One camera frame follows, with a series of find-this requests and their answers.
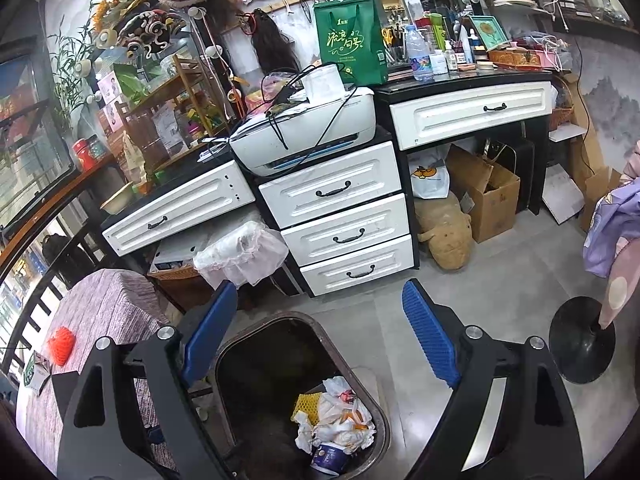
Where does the white right desk drawer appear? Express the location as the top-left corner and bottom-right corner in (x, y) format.
(390, 81), (552, 151)

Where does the white frilled cloth cover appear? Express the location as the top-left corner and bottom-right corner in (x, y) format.
(193, 220), (290, 289)

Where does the white printer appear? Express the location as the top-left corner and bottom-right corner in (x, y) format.
(229, 86), (375, 177)

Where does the white left desk drawer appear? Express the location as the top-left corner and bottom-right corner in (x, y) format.
(103, 160), (255, 256)

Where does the trash pile in bin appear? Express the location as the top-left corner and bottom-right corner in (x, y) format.
(291, 376), (376, 477)

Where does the white desk drawer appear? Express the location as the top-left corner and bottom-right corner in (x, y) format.
(390, 81), (552, 151)
(103, 160), (255, 256)

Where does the green paper gift bag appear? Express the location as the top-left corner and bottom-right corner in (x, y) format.
(314, 0), (388, 87)

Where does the dark brown trash bin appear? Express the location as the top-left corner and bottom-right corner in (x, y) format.
(212, 311), (390, 479)

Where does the tan plush toy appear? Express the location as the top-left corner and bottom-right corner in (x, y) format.
(414, 192), (473, 271)

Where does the white three drawer cabinet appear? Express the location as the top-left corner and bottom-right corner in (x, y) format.
(258, 140), (416, 297)

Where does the red tin can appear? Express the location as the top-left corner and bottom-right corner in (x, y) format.
(73, 139), (96, 171)

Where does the white plastic shopping bag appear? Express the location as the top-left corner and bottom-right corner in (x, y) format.
(408, 146), (450, 200)

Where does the black round stand base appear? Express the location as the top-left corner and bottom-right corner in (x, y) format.
(549, 296), (616, 385)

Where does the beige bowl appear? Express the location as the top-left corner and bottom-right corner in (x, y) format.
(100, 182), (136, 216)

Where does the purple woven tablecloth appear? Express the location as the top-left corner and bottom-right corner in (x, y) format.
(14, 268), (177, 476)

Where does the green framed picture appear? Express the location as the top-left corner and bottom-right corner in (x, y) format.
(470, 15), (510, 51)

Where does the black wooden railing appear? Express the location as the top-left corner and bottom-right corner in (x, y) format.
(1, 220), (116, 378)

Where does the clear water bottle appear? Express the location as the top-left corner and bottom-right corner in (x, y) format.
(405, 25), (433, 82)

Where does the green milk carton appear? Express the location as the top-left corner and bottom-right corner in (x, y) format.
(22, 351), (52, 396)

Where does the cardboard box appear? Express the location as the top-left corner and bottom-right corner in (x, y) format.
(446, 144), (521, 244)

